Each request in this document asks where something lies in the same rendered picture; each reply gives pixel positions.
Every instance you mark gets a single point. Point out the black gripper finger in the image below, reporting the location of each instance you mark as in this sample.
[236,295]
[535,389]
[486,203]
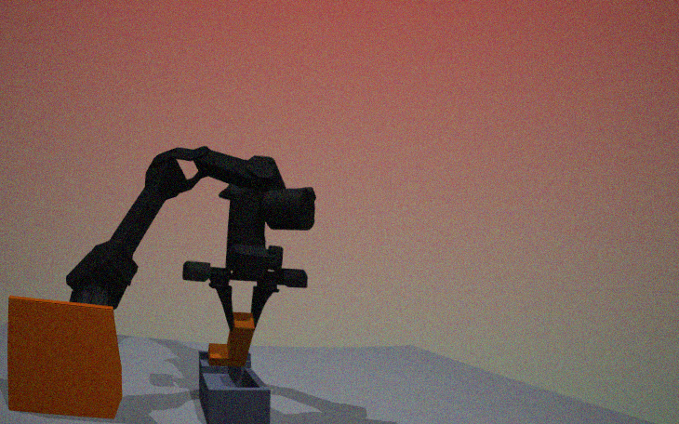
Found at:
[259,298]
[225,294]

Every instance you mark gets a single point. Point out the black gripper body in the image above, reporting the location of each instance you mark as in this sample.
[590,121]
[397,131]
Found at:
[201,271]

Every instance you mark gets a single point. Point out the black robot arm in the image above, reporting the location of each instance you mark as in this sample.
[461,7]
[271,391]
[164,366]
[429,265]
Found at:
[257,194]

